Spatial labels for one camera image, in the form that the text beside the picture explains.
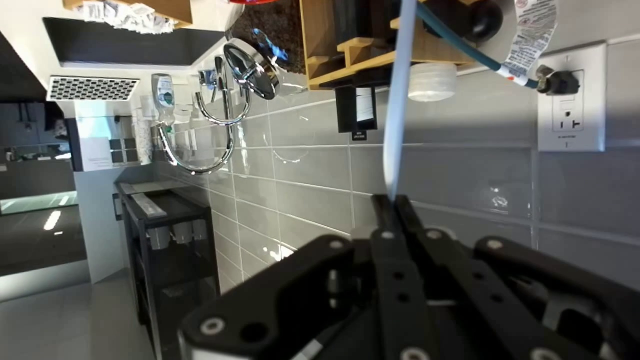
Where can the black shelf cart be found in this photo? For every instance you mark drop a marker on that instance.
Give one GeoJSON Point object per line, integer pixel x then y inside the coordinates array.
{"type": "Point", "coordinates": [170, 255]}

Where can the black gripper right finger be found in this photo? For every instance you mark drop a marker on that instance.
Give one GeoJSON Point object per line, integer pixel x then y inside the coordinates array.
{"type": "Point", "coordinates": [527, 305]}

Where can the black wall sign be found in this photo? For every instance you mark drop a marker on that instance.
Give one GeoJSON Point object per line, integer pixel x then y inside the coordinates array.
{"type": "Point", "coordinates": [356, 110]}

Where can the wooden coffee organizer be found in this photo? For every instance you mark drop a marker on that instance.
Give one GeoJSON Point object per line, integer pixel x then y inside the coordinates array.
{"type": "Point", "coordinates": [350, 43]}

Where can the white wall outlet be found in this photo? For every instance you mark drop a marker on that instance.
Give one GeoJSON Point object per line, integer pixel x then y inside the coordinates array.
{"type": "Point", "coordinates": [575, 122]}

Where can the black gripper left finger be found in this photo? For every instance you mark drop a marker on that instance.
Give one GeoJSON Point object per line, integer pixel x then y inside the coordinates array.
{"type": "Point", "coordinates": [332, 299]}

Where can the wooden box of sachets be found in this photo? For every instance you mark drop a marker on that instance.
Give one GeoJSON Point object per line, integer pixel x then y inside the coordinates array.
{"type": "Point", "coordinates": [143, 17]}

